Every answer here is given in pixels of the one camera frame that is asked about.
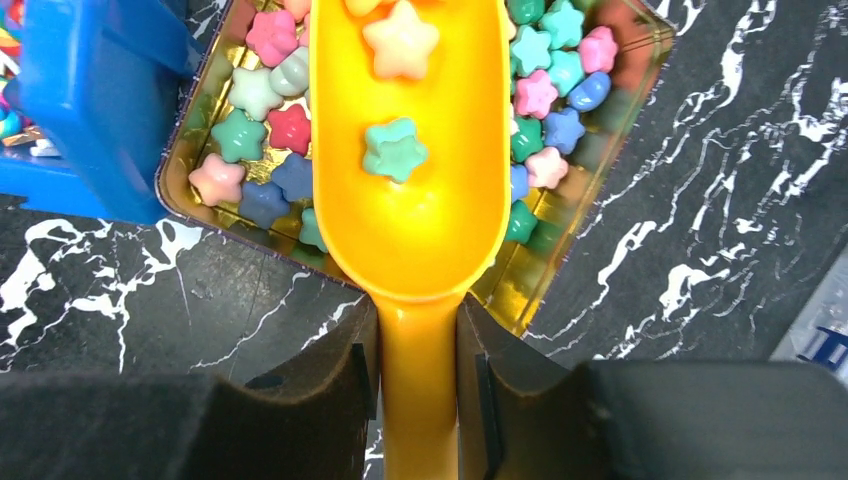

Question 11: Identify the cream star candy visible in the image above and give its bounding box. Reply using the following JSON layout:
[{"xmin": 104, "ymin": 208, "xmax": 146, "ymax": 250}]
[{"xmin": 362, "ymin": 1, "xmax": 440, "ymax": 80}]

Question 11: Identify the teal star candy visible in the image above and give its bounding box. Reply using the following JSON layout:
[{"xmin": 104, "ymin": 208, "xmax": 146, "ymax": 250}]
[{"xmin": 363, "ymin": 117, "xmax": 429, "ymax": 184}]

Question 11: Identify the orange plastic scoop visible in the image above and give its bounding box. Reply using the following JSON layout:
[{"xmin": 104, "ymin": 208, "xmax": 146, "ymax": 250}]
[{"xmin": 310, "ymin": 1, "xmax": 510, "ymax": 479}]

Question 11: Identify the blue plastic candy bin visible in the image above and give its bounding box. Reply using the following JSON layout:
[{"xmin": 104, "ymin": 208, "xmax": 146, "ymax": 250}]
[{"xmin": 1, "ymin": 1, "xmax": 203, "ymax": 224}]

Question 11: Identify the gold tray of star candies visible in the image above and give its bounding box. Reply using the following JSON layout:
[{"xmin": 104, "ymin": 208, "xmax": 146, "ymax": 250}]
[{"xmin": 158, "ymin": 1, "xmax": 675, "ymax": 334}]

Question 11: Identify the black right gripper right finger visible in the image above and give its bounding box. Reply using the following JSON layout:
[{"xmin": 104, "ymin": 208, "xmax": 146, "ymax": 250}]
[{"xmin": 456, "ymin": 296, "xmax": 847, "ymax": 479}]

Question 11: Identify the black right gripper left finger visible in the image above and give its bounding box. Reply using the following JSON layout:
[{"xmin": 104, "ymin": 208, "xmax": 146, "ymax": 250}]
[{"xmin": 1, "ymin": 300, "xmax": 379, "ymax": 479}]

